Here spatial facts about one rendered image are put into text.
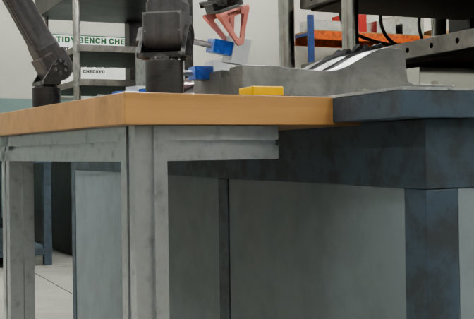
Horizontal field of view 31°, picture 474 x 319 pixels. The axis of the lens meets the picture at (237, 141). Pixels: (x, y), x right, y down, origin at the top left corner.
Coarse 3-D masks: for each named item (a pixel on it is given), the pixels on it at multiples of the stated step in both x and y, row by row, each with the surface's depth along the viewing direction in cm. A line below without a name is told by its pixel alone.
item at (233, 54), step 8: (200, 40) 170; (208, 40) 173; (216, 40) 170; (224, 40) 170; (232, 40) 172; (248, 40) 172; (208, 48) 172; (216, 48) 170; (224, 48) 170; (232, 48) 171; (240, 48) 171; (248, 48) 172; (224, 56) 174; (232, 56) 171; (240, 56) 172; (248, 56) 172; (240, 64) 172
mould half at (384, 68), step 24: (384, 48) 179; (216, 72) 177; (240, 72) 166; (264, 72) 167; (288, 72) 170; (312, 72) 172; (336, 72) 174; (360, 72) 176; (384, 72) 179; (312, 96) 172
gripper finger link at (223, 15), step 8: (208, 8) 171; (216, 8) 168; (224, 8) 167; (232, 8) 167; (240, 8) 168; (248, 8) 169; (224, 16) 167; (232, 16) 169; (224, 24) 168; (232, 32) 170; (240, 32) 171; (240, 40) 171
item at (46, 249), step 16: (0, 176) 733; (48, 176) 568; (0, 192) 732; (48, 192) 567; (0, 208) 732; (48, 208) 567; (0, 224) 732; (48, 224) 567; (0, 240) 627; (48, 240) 567; (0, 256) 554; (48, 256) 567
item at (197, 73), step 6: (216, 60) 181; (192, 66) 182; (198, 66) 180; (204, 66) 181; (210, 66) 181; (216, 66) 181; (222, 66) 182; (228, 66) 182; (186, 72) 181; (192, 72) 181; (198, 72) 180; (204, 72) 180; (210, 72) 181; (192, 78) 181; (198, 78) 180; (204, 78) 180
